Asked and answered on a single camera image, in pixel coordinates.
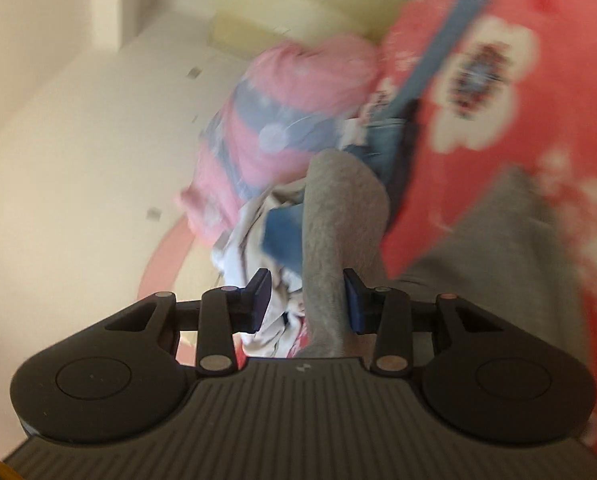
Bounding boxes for cream wardrobe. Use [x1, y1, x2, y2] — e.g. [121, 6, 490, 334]
[208, 0, 414, 56]

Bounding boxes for dark grey garment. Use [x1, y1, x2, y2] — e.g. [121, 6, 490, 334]
[385, 100, 421, 211]

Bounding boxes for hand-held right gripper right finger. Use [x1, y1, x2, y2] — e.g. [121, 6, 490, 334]
[343, 268, 505, 377]

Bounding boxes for pink bed headboard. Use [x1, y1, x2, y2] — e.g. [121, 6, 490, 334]
[138, 220, 219, 366]

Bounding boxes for fuzzy white sweater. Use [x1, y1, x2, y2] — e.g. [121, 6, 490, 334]
[241, 280, 311, 358]

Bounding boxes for grey sweatshirt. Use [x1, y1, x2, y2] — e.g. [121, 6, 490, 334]
[298, 150, 597, 361]

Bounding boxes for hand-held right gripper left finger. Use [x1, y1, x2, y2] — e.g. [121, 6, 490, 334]
[101, 268, 273, 377]

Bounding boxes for pink floral quilt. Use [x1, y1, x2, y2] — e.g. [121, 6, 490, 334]
[173, 35, 384, 246]

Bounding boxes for blue jeans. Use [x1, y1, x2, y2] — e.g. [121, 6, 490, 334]
[261, 0, 491, 271]

